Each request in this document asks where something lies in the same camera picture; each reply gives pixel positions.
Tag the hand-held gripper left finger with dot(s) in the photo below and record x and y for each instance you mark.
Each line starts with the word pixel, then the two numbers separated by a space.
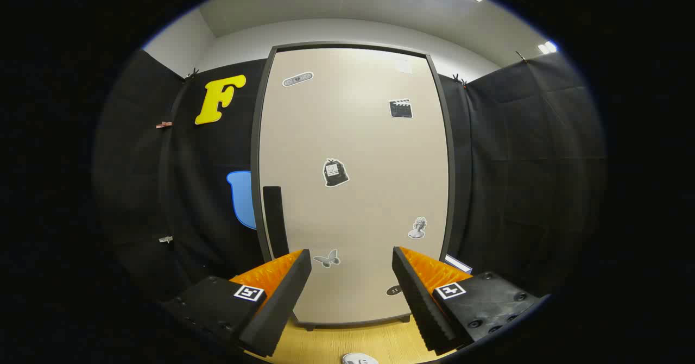
pixel 282 304

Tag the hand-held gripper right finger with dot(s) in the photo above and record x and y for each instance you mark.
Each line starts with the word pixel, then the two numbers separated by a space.
pixel 421 304

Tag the white canvas shoe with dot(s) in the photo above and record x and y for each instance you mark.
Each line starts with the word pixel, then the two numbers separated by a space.
pixel 359 359

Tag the grey shoe cabinet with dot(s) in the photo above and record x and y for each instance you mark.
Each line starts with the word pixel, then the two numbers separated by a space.
pixel 255 163

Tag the black backdrop cloth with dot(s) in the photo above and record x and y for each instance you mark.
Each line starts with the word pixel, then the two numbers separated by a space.
pixel 516 163

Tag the red clip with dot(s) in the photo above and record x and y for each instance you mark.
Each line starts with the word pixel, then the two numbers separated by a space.
pixel 164 125

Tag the black binder clip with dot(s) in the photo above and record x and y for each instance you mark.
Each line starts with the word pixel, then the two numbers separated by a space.
pixel 521 56
pixel 191 74
pixel 460 79

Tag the small ceiling light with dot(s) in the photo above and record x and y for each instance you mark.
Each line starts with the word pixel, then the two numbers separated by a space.
pixel 547 47

